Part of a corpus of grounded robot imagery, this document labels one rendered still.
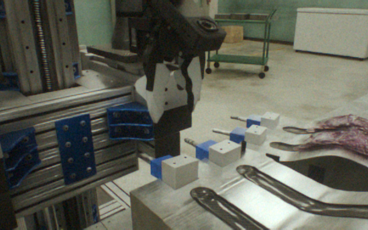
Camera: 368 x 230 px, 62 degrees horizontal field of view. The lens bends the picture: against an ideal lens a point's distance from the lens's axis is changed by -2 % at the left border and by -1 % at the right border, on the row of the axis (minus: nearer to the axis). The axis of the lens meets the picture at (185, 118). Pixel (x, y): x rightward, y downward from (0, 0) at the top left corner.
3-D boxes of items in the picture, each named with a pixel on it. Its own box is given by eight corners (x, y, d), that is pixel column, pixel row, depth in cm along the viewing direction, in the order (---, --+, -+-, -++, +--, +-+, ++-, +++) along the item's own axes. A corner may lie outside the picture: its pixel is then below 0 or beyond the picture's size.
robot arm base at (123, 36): (102, 45, 92) (99, 10, 88) (145, 41, 101) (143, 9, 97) (129, 52, 81) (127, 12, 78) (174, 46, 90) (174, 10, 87)
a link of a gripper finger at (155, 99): (140, 114, 50) (150, 58, 49) (162, 125, 46) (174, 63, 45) (123, 114, 48) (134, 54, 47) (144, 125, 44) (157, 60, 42)
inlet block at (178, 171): (132, 171, 60) (131, 145, 58) (153, 165, 63) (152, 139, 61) (175, 198, 50) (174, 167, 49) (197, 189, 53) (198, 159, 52)
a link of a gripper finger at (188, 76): (185, 97, 56) (173, 48, 51) (208, 106, 52) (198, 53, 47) (172, 105, 54) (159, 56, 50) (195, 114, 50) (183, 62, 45)
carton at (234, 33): (216, 42, 841) (216, 26, 827) (230, 39, 882) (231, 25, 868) (229, 44, 812) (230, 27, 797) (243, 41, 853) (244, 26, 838)
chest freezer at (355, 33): (376, 56, 648) (386, 10, 614) (364, 61, 598) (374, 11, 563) (306, 48, 748) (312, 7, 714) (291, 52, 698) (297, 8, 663)
